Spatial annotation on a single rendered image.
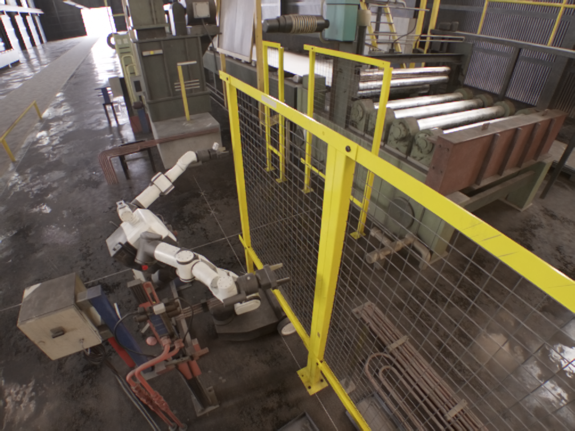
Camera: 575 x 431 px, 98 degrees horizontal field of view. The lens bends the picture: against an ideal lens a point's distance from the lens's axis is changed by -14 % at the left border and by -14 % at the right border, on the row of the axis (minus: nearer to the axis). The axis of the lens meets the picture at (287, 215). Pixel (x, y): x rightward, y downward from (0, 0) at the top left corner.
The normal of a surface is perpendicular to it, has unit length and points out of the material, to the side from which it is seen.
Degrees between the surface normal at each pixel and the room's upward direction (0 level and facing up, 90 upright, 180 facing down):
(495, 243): 90
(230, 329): 0
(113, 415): 0
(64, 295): 0
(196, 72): 90
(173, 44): 90
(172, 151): 90
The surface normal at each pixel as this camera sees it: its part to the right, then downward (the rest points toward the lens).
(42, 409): 0.00, -0.79
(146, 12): 0.47, 0.54
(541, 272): -0.88, 0.29
